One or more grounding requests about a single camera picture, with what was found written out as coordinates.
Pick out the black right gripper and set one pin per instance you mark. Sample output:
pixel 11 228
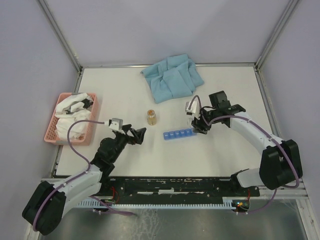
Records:
pixel 198 122

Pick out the light blue folded cloth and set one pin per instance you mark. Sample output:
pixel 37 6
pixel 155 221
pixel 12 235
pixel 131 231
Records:
pixel 172 78

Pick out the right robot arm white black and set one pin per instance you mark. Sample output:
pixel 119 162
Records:
pixel 280 164

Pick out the wrist camera white grey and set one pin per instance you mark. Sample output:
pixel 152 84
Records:
pixel 192 111
pixel 115 124

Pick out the right aluminium corner post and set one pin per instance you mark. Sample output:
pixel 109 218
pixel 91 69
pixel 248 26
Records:
pixel 276 33

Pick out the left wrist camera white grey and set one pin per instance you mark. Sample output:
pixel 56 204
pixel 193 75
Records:
pixel 115 124

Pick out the light blue cable duct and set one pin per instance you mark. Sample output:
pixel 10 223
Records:
pixel 226 204

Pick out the clear bottle yellow pills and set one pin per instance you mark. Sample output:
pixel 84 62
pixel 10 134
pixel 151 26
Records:
pixel 151 117

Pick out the white crumpled cloth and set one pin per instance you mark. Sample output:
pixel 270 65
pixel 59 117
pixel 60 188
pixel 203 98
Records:
pixel 70 110

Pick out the blue weekly pill organizer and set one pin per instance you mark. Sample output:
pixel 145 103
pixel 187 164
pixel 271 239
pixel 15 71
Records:
pixel 178 134

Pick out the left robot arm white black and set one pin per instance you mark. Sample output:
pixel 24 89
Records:
pixel 51 201

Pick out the left aluminium corner post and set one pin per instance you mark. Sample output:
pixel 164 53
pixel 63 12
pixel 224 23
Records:
pixel 59 34

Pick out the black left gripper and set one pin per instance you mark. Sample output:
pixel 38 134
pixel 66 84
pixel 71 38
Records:
pixel 138 134

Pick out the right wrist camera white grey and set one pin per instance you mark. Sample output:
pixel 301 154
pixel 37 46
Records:
pixel 192 111

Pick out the aluminium corner post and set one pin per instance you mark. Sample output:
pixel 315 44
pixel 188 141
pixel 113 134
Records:
pixel 59 34
pixel 276 33

